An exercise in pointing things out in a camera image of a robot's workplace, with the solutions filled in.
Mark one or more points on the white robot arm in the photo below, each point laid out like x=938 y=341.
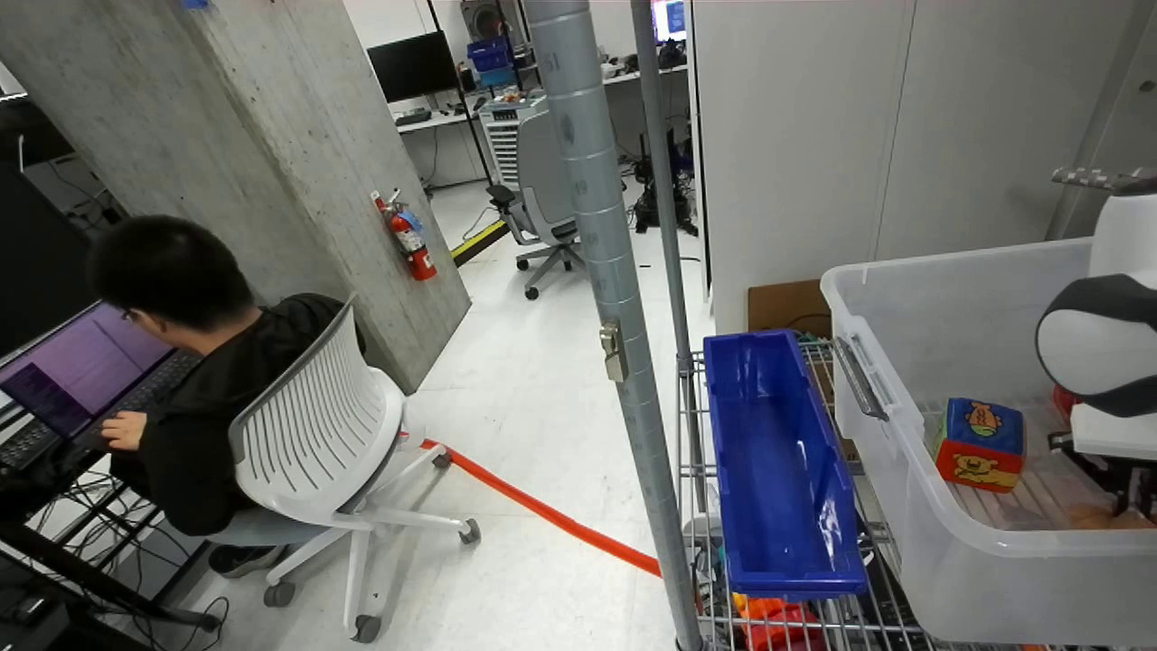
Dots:
x=1097 y=341

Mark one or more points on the grey office chair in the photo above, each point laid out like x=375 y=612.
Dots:
x=545 y=243

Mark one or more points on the orange floor tape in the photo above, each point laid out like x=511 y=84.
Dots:
x=552 y=514

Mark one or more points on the red fire extinguisher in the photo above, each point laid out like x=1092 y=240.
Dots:
x=402 y=225

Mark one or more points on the cardboard box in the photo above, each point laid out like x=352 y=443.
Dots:
x=791 y=305

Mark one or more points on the white office chair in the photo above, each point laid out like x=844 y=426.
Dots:
x=310 y=445

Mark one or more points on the blue plastic bin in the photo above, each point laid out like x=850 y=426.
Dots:
x=786 y=500

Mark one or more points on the grey metal pole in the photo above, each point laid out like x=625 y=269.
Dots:
x=568 y=65

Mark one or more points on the seated person in black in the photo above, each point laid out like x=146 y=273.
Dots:
x=182 y=287

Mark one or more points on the colourful toy block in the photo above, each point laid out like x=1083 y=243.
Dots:
x=980 y=445

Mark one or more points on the computer monitor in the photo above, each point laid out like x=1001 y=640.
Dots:
x=81 y=367

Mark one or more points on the black keyboard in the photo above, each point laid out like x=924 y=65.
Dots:
x=22 y=437

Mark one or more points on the wire mesh cart basket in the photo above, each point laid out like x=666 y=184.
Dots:
x=1051 y=608

